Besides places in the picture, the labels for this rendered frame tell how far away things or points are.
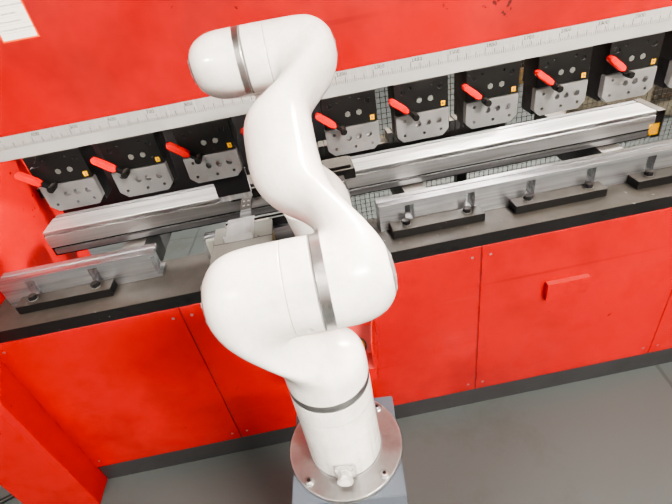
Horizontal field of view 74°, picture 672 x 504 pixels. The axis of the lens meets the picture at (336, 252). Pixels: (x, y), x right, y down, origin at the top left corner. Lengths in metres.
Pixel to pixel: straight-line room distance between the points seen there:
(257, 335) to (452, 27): 0.99
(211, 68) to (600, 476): 1.81
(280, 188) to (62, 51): 0.85
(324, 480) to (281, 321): 0.36
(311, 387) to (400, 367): 1.19
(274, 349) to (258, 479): 1.49
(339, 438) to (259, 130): 0.44
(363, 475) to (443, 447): 1.20
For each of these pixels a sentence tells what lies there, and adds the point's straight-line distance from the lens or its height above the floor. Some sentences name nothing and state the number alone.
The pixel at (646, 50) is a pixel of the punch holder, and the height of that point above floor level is 1.30.
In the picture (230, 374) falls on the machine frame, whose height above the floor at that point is 0.48.
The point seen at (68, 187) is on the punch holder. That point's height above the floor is 1.24.
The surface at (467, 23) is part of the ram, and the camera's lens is 1.32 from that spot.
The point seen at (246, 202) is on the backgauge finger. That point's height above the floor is 1.00.
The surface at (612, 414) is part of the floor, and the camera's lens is 2.18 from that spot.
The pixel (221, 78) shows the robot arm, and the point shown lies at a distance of 0.74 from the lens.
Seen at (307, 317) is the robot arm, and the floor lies 1.37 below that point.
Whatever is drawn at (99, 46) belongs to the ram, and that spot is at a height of 1.56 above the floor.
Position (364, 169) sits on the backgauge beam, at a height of 0.98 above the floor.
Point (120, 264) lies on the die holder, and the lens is 1.58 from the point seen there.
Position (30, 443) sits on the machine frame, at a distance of 1.96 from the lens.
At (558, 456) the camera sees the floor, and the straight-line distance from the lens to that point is 2.02.
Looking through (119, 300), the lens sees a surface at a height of 0.87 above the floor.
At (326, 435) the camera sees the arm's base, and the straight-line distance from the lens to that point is 0.69.
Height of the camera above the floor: 1.71
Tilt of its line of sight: 36 degrees down
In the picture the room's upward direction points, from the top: 11 degrees counter-clockwise
